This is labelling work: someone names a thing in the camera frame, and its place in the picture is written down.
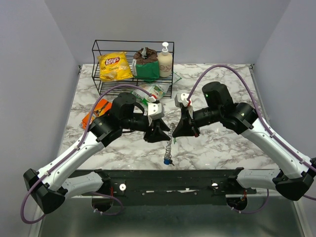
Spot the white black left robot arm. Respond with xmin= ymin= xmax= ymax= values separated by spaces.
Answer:
xmin=23 ymin=92 xmax=170 ymax=214

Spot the orange razor box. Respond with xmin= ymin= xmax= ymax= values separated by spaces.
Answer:
xmin=80 ymin=99 xmax=112 ymax=129

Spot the green brown coffee bag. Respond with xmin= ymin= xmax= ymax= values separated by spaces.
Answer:
xmin=132 ymin=47 xmax=159 ymax=81

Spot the aluminium frame rail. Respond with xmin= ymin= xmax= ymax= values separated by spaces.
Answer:
xmin=39 ymin=175 xmax=302 ymax=199

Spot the green white card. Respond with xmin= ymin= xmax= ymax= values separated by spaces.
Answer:
xmin=172 ymin=72 xmax=182 ymax=83

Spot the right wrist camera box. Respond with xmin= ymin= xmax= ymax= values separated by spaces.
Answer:
xmin=174 ymin=93 xmax=191 ymax=108

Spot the black wire shelf rack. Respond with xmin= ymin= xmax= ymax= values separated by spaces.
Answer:
xmin=91 ymin=39 xmax=175 ymax=98

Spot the metal disc keyring organizer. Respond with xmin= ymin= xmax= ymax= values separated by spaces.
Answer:
xmin=164 ymin=123 xmax=176 ymax=159

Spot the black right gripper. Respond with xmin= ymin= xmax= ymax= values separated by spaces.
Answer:
xmin=172 ymin=106 xmax=222 ymax=138

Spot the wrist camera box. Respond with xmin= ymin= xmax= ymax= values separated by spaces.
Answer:
xmin=148 ymin=94 xmax=164 ymax=120
xmin=174 ymin=93 xmax=191 ymax=108

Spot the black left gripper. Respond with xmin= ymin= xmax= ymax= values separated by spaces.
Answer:
xmin=121 ymin=114 xmax=171 ymax=144

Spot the yellow Lays chips bag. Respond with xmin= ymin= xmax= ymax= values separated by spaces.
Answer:
xmin=97 ymin=51 xmax=133 ymax=82

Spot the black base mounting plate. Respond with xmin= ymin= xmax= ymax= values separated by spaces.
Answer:
xmin=50 ymin=169 xmax=288 ymax=207

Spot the blue key tag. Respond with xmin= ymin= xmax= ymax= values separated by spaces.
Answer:
xmin=163 ymin=158 xmax=174 ymax=165

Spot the green white snack pouch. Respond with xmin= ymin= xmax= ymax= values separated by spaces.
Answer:
xmin=132 ymin=83 xmax=171 ymax=105

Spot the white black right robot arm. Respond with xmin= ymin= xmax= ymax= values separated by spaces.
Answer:
xmin=172 ymin=81 xmax=316 ymax=201

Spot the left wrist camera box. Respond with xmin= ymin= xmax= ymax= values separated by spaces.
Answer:
xmin=148 ymin=94 xmax=164 ymax=120

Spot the cream soap pump bottle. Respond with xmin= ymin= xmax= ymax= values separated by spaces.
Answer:
xmin=158 ymin=41 xmax=173 ymax=78

